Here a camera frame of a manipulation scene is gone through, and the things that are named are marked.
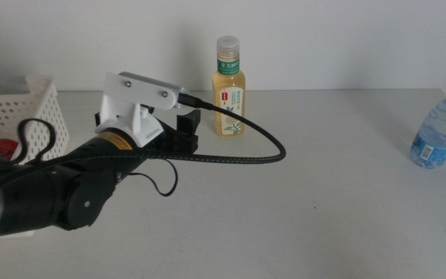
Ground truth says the red soda can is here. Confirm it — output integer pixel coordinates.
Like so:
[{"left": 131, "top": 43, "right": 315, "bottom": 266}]
[{"left": 0, "top": 139, "right": 20, "bottom": 164}]

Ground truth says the clear water bottle blue cap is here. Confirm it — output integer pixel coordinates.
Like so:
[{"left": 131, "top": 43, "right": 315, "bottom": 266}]
[{"left": 409, "top": 85, "right": 446, "bottom": 169}]

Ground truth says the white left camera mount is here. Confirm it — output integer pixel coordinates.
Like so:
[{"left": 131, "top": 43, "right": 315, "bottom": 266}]
[{"left": 94, "top": 72, "right": 178, "bottom": 149}]

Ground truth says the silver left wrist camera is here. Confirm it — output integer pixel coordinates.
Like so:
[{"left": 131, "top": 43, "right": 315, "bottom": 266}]
[{"left": 118, "top": 71, "right": 191, "bottom": 110}]

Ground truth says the thin black cable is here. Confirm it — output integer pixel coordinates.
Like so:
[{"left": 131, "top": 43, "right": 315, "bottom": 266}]
[
  {"left": 15, "top": 118, "right": 57, "bottom": 166},
  {"left": 124, "top": 157, "right": 179, "bottom": 198}
]

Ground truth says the yellow tea bottle green label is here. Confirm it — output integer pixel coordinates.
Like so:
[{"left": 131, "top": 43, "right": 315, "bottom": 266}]
[{"left": 211, "top": 35, "right": 246, "bottom": 137}]

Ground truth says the thick braided black cable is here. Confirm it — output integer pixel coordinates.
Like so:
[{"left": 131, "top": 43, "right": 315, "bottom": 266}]
[{"left": 0, "top": 91, "right": 287, "bottom": 205}]

